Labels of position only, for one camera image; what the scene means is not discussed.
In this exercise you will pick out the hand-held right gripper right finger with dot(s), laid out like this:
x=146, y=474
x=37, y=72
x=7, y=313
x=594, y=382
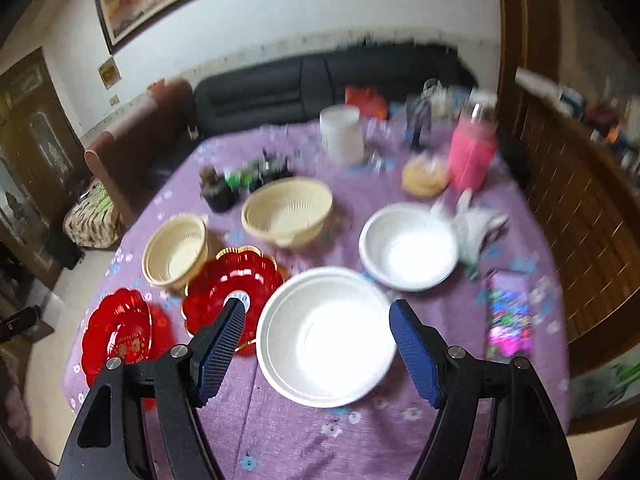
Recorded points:
x=415, y=350

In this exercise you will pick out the dark cup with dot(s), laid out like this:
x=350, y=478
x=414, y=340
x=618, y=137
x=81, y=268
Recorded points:
x=217, y=192

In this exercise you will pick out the brown armchair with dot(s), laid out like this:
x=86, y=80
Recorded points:
x=135, y=135

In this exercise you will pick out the red plate with gold rim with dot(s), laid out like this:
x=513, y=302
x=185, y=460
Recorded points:
x=220, y=280

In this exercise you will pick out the wall socket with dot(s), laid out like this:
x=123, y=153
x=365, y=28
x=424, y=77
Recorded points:
x=114, y=100

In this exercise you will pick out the large cream colander bowl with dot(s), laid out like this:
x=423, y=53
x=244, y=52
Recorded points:
x=287, y=212

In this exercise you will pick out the white plastic container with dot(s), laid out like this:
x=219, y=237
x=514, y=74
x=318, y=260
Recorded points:
x=342, y=132

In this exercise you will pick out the colourful shiny packet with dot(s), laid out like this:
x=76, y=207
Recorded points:
x=509, y=315

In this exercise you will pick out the clear bottle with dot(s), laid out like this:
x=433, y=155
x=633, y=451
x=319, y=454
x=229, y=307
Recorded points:
x=420, y=115

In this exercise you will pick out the dark sofa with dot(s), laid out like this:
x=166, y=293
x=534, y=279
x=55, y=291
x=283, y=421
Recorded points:
x=280, y=92

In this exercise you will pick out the purple floral tablecloth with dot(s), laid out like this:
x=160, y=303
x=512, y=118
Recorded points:
x=300, y=440

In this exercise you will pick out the green patterned bag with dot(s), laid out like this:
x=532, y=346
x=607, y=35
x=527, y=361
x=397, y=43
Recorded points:
x=607, y=385

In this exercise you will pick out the pink sleeved bottle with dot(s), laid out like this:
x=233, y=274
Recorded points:
x=472, y=152

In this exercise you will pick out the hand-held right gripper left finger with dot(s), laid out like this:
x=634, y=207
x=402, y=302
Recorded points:
x=220, y=350

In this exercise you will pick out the red plastic bag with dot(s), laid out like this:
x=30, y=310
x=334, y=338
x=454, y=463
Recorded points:
x=367, y=100

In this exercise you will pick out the small white bowl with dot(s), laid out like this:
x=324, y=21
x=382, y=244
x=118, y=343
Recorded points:
x=405, y=255

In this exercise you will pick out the white plastic bag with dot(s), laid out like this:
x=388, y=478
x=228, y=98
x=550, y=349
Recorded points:
x=475, y=232

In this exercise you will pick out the small yellow container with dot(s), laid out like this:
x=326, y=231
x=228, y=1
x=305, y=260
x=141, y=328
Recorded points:
x=425, y=175

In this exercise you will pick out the small cream colander bowl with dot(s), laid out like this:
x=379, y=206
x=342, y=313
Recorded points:
x=175, y=255

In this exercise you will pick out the wooden door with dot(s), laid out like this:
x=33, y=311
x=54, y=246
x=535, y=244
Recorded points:
x=35, y=160

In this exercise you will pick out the small yellow wall picture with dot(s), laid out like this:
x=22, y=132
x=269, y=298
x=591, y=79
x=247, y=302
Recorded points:
x=109, y=73

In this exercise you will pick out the green packet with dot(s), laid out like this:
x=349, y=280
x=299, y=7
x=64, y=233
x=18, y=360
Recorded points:
x=242, y=179

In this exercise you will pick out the black metal gadget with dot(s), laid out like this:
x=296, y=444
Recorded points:
x=277, y=166

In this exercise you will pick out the small red flower plate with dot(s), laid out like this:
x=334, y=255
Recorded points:
x=120, y=325

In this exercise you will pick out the large white bowl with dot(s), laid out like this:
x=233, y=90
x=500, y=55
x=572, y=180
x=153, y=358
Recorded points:
x=325, y=340

